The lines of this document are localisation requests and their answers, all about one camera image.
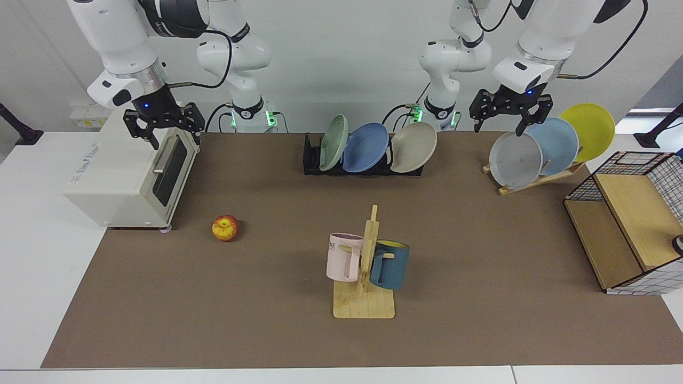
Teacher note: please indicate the pale toaster oven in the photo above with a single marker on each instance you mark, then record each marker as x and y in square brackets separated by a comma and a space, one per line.
[117, 176]

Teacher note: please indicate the pink cup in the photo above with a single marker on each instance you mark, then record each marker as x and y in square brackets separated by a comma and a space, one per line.
[339, 258]

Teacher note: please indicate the white wall socket strip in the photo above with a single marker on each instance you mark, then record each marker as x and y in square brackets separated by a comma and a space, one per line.
[90, 114]

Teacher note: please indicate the beige plate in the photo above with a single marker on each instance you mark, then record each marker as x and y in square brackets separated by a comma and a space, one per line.
[413, 146]

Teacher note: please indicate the black dish rack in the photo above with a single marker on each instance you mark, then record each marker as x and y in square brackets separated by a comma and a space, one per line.
[310, 162]

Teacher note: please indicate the light blue plate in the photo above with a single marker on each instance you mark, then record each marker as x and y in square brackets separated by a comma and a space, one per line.
[560, 141]

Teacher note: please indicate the brown table cloth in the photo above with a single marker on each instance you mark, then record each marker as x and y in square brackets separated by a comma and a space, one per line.
[480, 293]

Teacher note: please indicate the wooden plate rack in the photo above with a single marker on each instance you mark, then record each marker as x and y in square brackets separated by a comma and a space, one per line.
[528, 184]

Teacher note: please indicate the grey plate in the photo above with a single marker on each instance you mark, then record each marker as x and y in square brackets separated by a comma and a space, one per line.
[515, 160]

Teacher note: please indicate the black camera stand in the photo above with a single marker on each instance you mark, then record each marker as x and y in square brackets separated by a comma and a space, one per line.
[651, 140]
[24, 136]

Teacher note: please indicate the red yellow apple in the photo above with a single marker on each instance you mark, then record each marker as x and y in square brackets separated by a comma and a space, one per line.
[225, 228]

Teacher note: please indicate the teal cup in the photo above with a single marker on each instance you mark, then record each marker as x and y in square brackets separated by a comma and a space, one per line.
[395, 269]

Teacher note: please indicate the wooden cup stand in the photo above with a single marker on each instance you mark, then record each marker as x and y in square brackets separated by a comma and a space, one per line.
[363, 306]

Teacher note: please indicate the yellow plate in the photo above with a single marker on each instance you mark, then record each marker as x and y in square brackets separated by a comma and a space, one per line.
[592, 125]

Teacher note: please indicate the pale green plate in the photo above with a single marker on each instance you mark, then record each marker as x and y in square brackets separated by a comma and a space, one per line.
[333, 141]

